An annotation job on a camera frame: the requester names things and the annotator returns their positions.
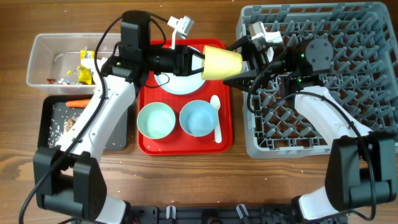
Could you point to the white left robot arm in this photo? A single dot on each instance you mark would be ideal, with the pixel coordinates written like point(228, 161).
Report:
point(68, 178)

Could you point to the orange carrot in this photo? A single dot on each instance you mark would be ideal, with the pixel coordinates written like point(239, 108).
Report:
point(78, 103)

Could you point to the black plastic tray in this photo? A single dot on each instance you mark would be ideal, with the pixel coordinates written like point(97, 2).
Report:
point(117, 140)

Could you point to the light blue bowl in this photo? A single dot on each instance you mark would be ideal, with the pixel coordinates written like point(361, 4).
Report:
point(198, 118)

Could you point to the red serving tray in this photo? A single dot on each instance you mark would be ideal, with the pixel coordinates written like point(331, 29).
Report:
point(178, 142)

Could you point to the green bowl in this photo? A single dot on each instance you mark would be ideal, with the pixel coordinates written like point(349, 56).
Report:
point(156, 120)

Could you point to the light blue plate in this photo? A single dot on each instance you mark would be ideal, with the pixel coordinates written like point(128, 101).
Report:
point(179, 85)

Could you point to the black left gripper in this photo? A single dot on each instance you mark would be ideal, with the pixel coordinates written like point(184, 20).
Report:
point(183, 56)

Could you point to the red snack wrapper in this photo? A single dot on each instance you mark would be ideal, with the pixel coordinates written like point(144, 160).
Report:
point(62, 81)

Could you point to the grey dishwasher rack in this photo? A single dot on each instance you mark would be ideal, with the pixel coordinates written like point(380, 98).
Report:
point(363, 78)

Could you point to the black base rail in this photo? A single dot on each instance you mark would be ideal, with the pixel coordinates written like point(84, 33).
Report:
point(267, 214)

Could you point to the yellow plastic cup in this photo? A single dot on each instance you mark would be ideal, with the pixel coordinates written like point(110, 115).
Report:
point(220, 64)

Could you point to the clear plastic bin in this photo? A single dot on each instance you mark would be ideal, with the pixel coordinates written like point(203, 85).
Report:
point(53, 55)

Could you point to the white tissue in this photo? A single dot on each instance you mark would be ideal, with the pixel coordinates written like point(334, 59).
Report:
point(89, 63)

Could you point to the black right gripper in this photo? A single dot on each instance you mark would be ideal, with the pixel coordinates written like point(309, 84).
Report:
point(255, 60)

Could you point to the brown food scrap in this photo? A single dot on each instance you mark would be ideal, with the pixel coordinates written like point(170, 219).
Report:
point(69, 125)

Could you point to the white rice pile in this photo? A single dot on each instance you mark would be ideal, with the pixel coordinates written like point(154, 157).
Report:
point(61, 115)

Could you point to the yellow snack wrapper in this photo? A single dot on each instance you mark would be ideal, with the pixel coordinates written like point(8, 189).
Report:
point(85, 75)

